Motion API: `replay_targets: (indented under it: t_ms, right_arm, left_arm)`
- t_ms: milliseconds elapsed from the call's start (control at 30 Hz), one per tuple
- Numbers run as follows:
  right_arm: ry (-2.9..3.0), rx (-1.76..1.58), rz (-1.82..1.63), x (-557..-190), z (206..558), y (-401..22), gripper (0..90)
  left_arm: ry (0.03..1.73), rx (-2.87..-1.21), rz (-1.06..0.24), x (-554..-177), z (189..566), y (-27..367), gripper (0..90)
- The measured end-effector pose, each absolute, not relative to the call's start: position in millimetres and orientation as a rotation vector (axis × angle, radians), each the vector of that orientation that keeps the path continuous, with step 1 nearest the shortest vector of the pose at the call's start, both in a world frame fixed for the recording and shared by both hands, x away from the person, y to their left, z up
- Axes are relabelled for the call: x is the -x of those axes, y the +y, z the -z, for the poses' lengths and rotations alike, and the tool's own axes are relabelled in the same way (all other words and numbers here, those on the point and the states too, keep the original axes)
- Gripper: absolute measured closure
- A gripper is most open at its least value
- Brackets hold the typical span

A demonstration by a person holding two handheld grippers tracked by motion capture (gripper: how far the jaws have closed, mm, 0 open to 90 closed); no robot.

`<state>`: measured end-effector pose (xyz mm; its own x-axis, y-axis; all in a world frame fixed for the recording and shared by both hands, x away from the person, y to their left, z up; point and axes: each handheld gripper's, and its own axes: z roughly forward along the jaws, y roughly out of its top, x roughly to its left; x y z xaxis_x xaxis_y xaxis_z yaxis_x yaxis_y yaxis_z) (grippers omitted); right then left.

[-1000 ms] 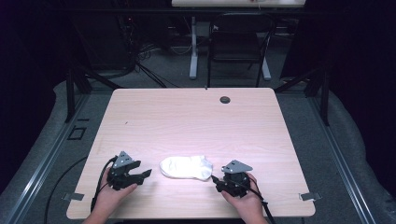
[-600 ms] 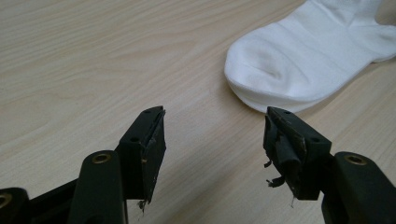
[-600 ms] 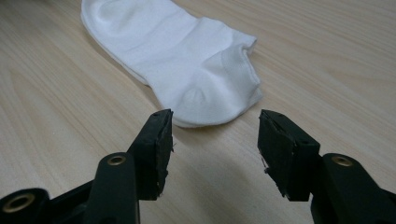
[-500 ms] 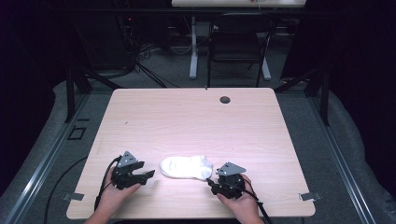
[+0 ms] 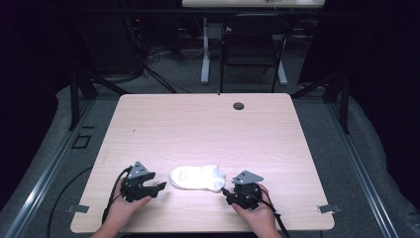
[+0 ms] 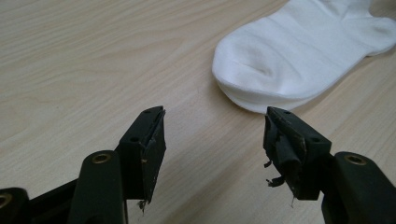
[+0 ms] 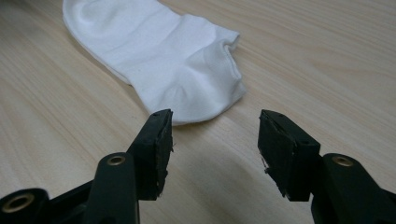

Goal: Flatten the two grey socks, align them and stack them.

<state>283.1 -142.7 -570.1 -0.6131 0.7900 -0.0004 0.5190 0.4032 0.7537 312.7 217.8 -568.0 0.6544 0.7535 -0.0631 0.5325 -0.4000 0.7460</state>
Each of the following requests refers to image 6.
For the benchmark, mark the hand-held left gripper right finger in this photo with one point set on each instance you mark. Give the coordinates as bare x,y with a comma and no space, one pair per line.
299,149

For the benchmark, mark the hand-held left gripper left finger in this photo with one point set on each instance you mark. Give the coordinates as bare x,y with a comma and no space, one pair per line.
143,155

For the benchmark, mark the white sock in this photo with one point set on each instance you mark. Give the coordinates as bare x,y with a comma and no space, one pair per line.
295,53

